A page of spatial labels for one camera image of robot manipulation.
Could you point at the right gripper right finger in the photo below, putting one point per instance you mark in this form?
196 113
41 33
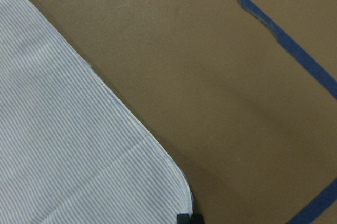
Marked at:
196 218

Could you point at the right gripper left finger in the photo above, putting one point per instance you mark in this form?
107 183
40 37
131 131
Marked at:
183 218

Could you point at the light blue striped shirt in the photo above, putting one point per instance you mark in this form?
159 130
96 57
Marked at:
71 151

